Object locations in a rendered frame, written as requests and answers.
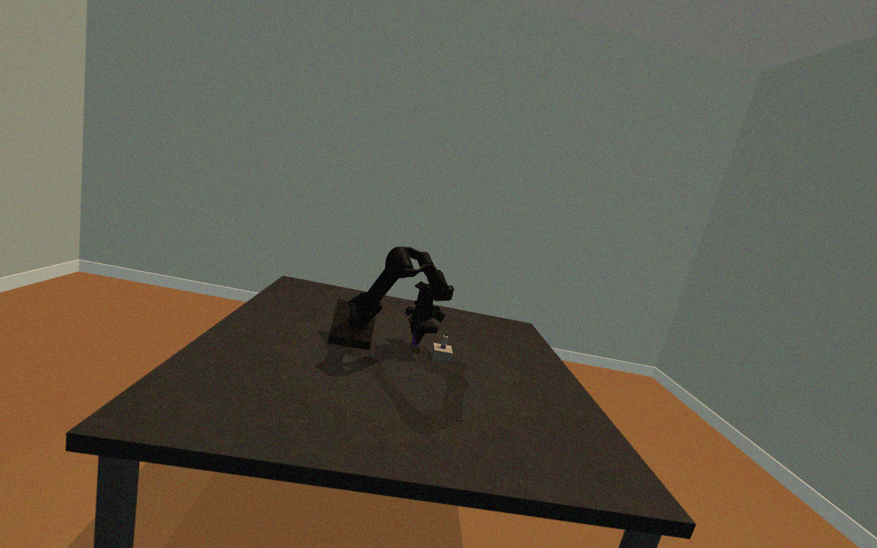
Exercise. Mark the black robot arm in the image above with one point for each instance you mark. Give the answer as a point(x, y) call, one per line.
point(398, 265)

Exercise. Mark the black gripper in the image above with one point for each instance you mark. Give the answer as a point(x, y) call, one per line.
point(418, 321)

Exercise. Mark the tan square block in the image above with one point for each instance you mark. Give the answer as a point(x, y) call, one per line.
point(440, 354)

